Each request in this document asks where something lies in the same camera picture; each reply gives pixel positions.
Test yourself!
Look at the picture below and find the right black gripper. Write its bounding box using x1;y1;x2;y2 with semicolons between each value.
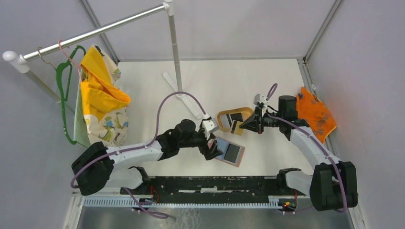
239;106;283;135

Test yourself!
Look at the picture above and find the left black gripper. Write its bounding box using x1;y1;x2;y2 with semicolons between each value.
179;128;223;160

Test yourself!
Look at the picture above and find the gold striped credit card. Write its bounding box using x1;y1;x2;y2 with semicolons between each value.
231;120;243;135

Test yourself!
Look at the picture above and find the black card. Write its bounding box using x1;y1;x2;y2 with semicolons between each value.
230;113;244;122
224;144;242;164

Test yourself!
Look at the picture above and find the tan oval tray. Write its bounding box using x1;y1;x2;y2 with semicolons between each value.
217;107;253;135

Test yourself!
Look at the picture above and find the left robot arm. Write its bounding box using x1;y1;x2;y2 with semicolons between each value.
71;119;223;196

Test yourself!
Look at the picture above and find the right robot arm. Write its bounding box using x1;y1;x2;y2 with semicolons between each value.
240;94;358;212

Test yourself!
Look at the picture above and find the black card in tray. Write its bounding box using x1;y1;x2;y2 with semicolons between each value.
230;113;244;122

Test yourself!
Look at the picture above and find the orange cloth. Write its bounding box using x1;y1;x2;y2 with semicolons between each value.
296;87;337;144

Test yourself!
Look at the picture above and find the yellow dinosaur print garment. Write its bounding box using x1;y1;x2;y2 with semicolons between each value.
73;44;131;147

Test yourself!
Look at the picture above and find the green hanger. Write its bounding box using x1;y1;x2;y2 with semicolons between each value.
55;45;86;146

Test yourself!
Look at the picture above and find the pink hanger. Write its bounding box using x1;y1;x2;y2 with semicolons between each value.
58;39;82;82

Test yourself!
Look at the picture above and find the metal clothes rack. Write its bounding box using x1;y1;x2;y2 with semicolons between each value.
2;0;183;103

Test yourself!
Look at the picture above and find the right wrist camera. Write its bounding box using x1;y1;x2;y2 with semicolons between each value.
253;94;268;109

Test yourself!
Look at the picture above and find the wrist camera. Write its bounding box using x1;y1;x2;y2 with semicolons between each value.
253;94;268;109
202;118;219;135

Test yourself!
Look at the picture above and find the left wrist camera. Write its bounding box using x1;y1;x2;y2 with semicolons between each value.
202;118;219;135

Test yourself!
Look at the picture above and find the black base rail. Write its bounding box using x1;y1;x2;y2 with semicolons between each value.
120;175;308;205

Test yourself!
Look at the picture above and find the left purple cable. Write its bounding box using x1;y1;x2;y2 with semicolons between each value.
70;92;208;219

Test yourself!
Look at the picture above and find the white cable duct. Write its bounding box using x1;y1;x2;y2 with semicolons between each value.
83;197;282;210

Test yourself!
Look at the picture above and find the brown wire hanger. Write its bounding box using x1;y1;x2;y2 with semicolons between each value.
37;47;57;70

